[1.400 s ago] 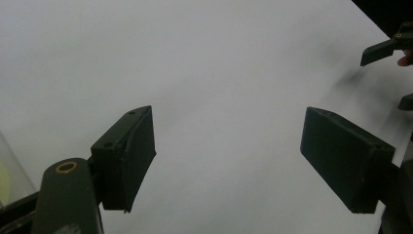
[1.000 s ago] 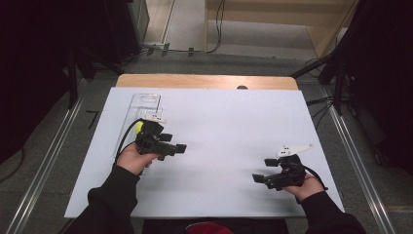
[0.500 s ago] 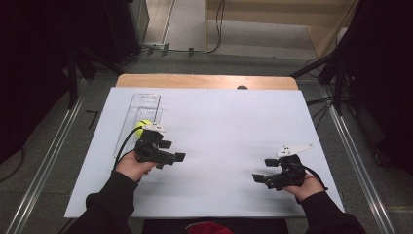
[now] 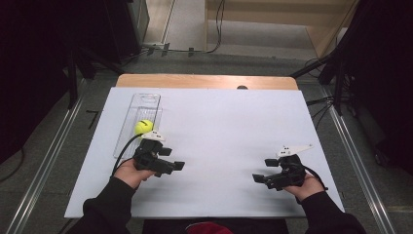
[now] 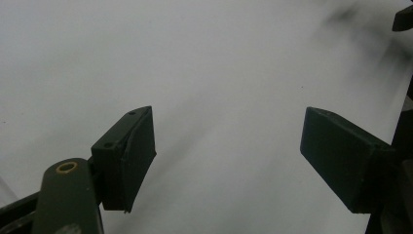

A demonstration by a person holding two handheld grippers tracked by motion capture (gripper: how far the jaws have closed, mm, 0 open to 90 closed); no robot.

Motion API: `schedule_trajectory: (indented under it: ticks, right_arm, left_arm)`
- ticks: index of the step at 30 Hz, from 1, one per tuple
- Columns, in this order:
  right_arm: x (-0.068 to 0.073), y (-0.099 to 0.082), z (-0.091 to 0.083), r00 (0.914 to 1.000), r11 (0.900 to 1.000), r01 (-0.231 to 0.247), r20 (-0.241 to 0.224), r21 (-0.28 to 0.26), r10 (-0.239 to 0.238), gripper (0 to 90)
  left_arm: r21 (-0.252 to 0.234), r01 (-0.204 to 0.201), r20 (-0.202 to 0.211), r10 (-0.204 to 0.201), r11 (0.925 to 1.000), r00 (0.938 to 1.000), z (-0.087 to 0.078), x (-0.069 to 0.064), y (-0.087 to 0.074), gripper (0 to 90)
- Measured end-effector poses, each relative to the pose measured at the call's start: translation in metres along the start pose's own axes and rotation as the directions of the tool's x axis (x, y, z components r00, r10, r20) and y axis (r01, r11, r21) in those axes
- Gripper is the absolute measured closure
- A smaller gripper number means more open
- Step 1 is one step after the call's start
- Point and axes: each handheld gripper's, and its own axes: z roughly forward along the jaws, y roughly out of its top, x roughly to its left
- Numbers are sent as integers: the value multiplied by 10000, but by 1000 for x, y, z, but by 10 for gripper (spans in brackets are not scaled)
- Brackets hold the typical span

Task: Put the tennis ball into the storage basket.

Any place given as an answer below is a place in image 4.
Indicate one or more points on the light wooden shelf unit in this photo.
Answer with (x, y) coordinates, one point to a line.
(324, 35)

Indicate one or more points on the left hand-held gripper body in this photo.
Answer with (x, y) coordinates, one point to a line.
(147, 159)

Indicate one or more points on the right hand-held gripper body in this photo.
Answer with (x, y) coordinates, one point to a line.
(288, 174)

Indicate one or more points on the white board sheet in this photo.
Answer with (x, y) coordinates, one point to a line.
(227, 113)

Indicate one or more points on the dark cabinet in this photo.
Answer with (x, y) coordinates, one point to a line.
(130, 26)

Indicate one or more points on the clear plastic tray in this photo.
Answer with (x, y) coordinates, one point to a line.
(142, 107)

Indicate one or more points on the person's left hand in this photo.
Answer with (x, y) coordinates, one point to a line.
(130, 175)

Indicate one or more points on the black tripod stand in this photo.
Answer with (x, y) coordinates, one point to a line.
(339, 87)

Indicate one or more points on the black curtain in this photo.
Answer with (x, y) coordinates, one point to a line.
(29, 65)
(383, 81)

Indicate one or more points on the person's dark clothing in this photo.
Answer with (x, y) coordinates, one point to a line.
(259, 226)

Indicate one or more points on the person's right hand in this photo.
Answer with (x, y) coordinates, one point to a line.
(307, 189)

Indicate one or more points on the metal floor rail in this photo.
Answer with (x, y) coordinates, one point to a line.
(48, 162)
(358, 162)

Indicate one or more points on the black metal stand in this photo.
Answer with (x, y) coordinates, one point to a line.
(72, 81)

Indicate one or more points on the yellow tennis ball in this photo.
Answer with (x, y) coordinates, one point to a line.
(143, 126)

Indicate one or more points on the wooden table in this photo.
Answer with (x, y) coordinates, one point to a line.
(195, 80)

